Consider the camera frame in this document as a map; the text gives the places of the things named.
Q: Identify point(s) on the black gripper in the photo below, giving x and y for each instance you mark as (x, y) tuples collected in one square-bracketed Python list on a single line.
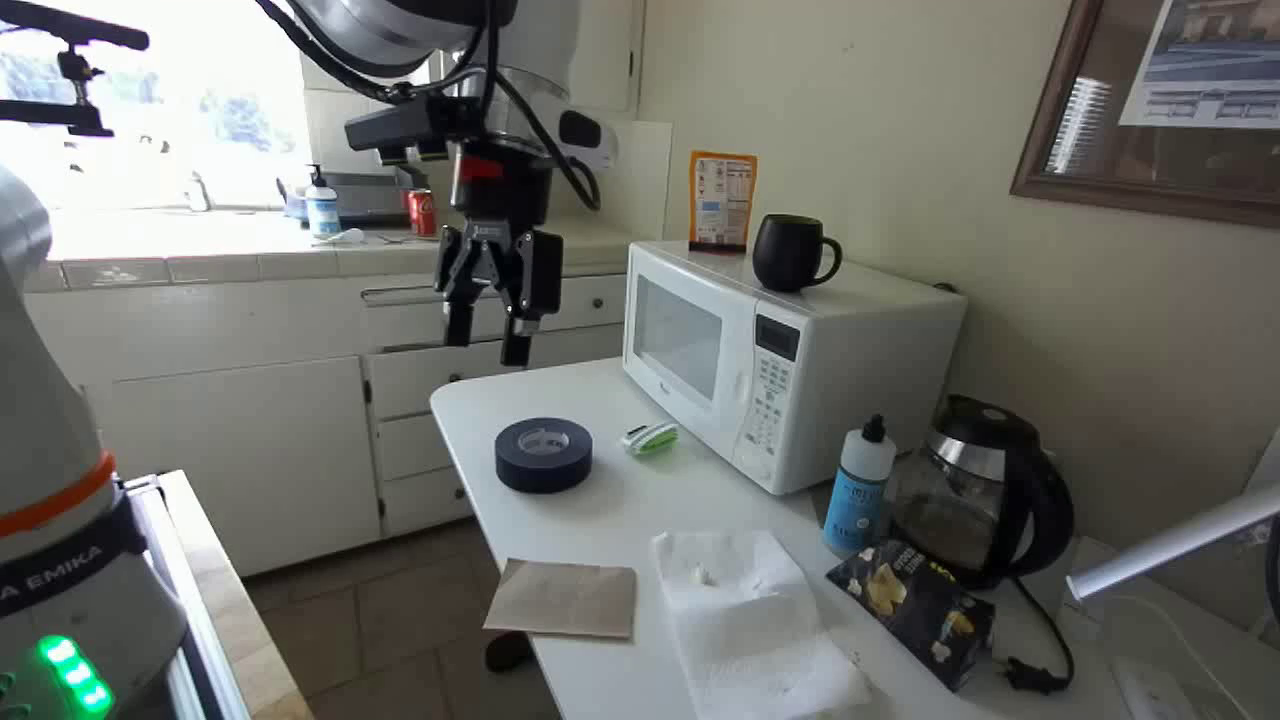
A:
[(500, 201)]

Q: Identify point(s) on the bottle with blue label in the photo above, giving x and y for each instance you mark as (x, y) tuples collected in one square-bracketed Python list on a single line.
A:
[(859, 487)]

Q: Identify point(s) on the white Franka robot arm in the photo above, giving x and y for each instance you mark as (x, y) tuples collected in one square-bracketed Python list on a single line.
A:
[(41, 442)]

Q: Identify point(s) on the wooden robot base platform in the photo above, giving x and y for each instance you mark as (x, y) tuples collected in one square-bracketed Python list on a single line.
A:
[(213, 602)]

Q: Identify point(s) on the clear soap dispenser bottle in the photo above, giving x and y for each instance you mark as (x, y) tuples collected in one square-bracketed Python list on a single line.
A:
[(322, 201)]

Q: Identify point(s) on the white microwave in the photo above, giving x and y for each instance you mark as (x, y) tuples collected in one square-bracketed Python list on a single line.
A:
[(787, 365)]

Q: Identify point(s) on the red can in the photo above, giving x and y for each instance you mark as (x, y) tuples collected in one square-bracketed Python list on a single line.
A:
[(421, 214)]

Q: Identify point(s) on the black tape roll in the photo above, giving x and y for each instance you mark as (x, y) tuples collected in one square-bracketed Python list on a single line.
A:
[(543, 452)]

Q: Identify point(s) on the gray countertop appliance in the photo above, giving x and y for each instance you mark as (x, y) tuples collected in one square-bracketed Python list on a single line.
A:
[(364, 193)]

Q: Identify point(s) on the white table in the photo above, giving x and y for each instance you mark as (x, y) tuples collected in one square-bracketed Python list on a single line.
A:
[(603, 520)]

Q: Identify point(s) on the white kitchen cabinet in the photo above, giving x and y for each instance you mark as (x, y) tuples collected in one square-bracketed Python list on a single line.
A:
[(266, 385)]

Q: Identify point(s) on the black mug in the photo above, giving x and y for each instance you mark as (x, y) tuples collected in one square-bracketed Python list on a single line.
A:
[(787, 255)]

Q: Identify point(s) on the black table foot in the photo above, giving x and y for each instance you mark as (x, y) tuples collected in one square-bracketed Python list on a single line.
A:
[(509, 652)]

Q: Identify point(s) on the white plastic bag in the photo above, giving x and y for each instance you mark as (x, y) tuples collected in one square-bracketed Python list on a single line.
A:
[(746, 622)]

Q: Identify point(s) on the brown framed picture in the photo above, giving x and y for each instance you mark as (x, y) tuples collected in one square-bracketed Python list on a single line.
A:
[(1172, 103)]

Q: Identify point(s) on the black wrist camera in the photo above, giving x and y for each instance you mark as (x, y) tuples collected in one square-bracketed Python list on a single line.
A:
[(401, 130)]

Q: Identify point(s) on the black camera on mount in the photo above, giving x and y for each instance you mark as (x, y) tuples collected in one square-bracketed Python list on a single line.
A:
[(67, 75)]

